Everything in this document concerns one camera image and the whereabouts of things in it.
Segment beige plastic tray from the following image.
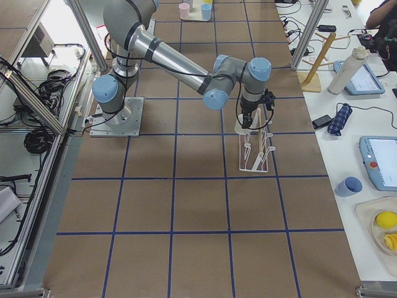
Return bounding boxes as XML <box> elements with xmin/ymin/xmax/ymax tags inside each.
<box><xmin>182</xmin><ymin>6</ymin><xmax>212</xmax><ymax>22</ymax></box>

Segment blue cup on tray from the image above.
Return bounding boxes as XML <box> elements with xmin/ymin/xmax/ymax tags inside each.
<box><xmin>200</xmin><ymin>3</ymin><xmax>212</xmax><ymax>22</ymax></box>

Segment yellow lemon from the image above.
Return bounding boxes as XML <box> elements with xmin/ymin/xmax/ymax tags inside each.
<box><xmin>375</xmin><ymin>211</ymin><xmax>397</xmax><ymax>229</ymax></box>

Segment black power adapter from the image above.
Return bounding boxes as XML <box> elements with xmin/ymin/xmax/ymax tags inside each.
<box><xmin>311</xmin><ymin>115</ymin><xmax>333</xmax><ymax>130</ymax></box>

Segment white plastic cup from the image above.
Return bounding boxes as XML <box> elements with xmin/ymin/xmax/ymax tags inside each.
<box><xmin>234</xmin><ymin>114</ymin><xmax>250</xmax><ymax>135</ymax></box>

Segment white cylindrical bottle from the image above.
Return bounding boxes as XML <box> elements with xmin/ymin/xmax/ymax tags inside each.
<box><xmin>328</xmin><ymin>45</ymin><xmax>370</xmax><ymax>94</ymax></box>

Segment blue teach pendant far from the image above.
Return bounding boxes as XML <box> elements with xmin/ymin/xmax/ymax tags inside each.
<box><xmin>344</xmin><ymin>61</ymin><xmax>385</xmax><ymax>96</ymax></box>

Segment folded plaid umbrella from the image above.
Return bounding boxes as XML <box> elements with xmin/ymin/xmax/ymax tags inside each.
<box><xmin>327</xmin><ymin>104</ymin><xmax>352</xmax><ymax>137</ymax></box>

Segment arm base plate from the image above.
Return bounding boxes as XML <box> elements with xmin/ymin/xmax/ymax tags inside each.
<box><xmin>89</xmin><ymin>97</ymin><xmax>145</xmax><ymax>137</ymax></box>

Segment beige tray with fruit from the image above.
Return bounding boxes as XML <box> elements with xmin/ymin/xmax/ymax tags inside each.
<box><xmin>355</xmin><ymin>197</ymin><xmax>396</xmax><ymax>257</ymax></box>

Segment wooden mug tree stand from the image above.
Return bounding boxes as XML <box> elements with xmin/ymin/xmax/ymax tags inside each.
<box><xmin>297</xmin><ymin>32</ymin><xmax>350</xmax><ymax>93</ymax></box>

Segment blue teach pendant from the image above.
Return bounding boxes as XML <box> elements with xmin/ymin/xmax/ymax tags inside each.
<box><xmin>359</xmin><ymin>136</ymin><xmax>396</xmax><ymax>191</ymax></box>
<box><xmin>344</xmin><ymin>61</ymin><xmax>385</xmax><ymax>96</ymax></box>

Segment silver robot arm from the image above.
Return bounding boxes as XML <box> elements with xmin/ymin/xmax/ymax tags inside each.
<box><xmin>103</xmin><ymin>1</ymin><xmax>275</xmax><ymax>129</ymax></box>

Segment pink plastic cup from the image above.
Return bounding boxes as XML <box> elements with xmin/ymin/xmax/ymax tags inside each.
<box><xmin>178</xmin><ymin>2</ymin><xmax>190</xmax><ymax>19</ymax></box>

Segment aluminium frame post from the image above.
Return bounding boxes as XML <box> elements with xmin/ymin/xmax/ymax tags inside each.
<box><xmin>290</xmin><ymin>0</ymin><xmax>329</xmax><ymax>70</ymax></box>

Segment blue teach pendant near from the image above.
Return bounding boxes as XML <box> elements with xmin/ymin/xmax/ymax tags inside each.
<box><xmin>359</xmin><ymin>136</ymin><xmax>396</xmax><ymax>191</ymax></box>

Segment blue cup on desk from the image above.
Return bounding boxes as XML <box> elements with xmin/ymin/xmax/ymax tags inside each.
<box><xmin>335</xmin><ymin>176</ymin><xmax>362</xmax><ymax>197</ymax></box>

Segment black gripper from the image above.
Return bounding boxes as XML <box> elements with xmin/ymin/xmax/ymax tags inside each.
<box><xmin>241</xmin><ymin>106</ymin><xmax>257</xmax><ymax>129</ymax></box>

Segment person in black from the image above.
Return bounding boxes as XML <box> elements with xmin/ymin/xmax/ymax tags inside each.
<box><xmin>366</xmin><ymin>0</ymin><xmax>396</xmax><ymax>61</ymax></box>

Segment white wire cup rack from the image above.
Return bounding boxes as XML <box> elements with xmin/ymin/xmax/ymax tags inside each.
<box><xmin>239</xmin><ymin>108</ymin><xmax>275</xmax><ymax>173</ymax></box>

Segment coiled black cables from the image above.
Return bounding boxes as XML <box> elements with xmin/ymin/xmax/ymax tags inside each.
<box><xmin>24</xmin><ymin>127</ymin><xmax>52</xmax><ymax>155</ymax></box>

